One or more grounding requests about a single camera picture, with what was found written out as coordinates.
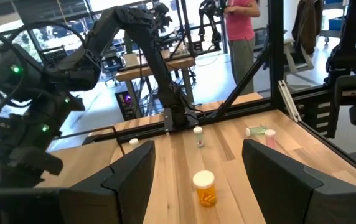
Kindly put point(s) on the pink pill bottle white cap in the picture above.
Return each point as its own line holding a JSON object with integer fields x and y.
{"x": 270, "y": 141}

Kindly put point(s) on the white chair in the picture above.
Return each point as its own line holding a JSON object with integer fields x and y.
{"x": 296, "y": 62}

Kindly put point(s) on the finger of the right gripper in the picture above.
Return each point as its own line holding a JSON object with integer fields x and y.
{"x": 38, "y": 160}

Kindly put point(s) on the black background robot arm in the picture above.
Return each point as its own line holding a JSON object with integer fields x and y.
{"x": 210, "y": 18}
{"x": 343, "y": 62}

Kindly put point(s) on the green pill bottle white cap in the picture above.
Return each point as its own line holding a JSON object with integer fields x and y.
{"x": 257, "y": 130}
{"x": 198, "y": 140}
{"x": 133, "y": 141}

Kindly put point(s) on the black table frame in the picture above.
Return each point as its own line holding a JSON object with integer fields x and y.
{"x": 276, "y": 46}

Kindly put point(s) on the silver aluminium bracket strip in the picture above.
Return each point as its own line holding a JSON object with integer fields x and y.
{"x": 288, "y": 99}

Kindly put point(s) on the person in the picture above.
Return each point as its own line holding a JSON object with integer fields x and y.
{"x": 240, "y": 31}

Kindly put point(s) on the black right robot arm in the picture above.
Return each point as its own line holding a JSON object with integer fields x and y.
{"x": 153, "y": 62}

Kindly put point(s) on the wide orange pill bottle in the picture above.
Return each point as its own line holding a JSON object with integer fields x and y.
{"x": 206, "y": 193}

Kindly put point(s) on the brown jacket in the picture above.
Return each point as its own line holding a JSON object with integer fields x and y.
{"x": 307, "y": 25}

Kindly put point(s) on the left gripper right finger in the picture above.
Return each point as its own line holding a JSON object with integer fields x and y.
{"x": 283, "y": 193}

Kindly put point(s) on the black computer tower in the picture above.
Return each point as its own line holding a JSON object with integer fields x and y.
{"x": 125, "y": 104}

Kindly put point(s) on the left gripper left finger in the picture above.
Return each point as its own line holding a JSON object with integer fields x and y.
{"x": 128, "y": 186}

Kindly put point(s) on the background wooden table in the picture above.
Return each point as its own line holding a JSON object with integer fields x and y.
{"x": 153, "y": 67}

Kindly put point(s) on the small white box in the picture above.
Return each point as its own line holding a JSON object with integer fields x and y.
{"x": 131, "y": 59}

